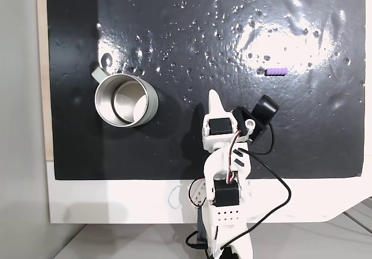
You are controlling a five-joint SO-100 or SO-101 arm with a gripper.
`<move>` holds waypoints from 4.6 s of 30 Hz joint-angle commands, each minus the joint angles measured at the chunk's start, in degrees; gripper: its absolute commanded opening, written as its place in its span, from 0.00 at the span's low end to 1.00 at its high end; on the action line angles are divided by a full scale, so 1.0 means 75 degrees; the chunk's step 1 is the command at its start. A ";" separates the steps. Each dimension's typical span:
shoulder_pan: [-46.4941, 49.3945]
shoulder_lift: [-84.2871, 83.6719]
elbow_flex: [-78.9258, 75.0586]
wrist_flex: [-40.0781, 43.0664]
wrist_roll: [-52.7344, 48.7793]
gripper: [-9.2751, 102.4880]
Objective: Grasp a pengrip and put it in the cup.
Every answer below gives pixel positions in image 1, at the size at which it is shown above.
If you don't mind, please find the purple pen grip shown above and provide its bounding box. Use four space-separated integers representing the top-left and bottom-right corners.
265 67 288 77

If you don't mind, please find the black rubber mat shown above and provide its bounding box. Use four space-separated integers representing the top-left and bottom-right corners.
46 0 366 181

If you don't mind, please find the stainless steel mug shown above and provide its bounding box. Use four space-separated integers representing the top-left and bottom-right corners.
91 67 160 128

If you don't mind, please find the grey table clamp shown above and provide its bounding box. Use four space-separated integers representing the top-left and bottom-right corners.
196 208 209 243

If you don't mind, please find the black camera with mount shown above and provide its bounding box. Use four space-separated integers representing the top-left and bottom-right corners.
232 95 280 144

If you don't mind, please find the thin white cable loop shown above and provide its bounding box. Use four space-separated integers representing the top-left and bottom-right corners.
167 184 183 210

